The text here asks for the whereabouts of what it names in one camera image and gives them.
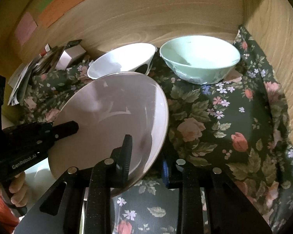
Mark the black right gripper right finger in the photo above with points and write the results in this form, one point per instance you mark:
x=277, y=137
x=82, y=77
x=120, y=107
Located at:
x=182, y=175

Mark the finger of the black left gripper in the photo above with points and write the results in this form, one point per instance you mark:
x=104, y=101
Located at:
x=60, y=131

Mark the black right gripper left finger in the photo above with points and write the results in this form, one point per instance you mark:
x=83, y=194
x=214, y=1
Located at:
x=111, y=173

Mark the pink plate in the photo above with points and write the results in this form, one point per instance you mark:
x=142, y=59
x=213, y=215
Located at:
x=106, y=110

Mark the white bowl black spots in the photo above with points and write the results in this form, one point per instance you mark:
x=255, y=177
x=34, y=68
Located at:
x=132, y=57

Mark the mint green bowl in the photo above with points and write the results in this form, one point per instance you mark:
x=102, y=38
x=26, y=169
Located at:
x=200, y=59

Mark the left hand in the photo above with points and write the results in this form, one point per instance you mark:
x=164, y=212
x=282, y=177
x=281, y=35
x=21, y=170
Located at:
x=19, y=190

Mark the white paper stack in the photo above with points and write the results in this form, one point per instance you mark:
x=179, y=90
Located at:
x=38, y=66

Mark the small white box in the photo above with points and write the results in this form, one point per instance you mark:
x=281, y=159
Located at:
x=69, y=56

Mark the dark floral cloth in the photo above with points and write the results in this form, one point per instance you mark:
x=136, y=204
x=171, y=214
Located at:
x=240, y=124

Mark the pink sticky note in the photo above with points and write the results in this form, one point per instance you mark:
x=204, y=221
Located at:
x=25, y=28

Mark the orange sticky paper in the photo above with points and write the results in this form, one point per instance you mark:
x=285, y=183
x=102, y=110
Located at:
x=68, y=0

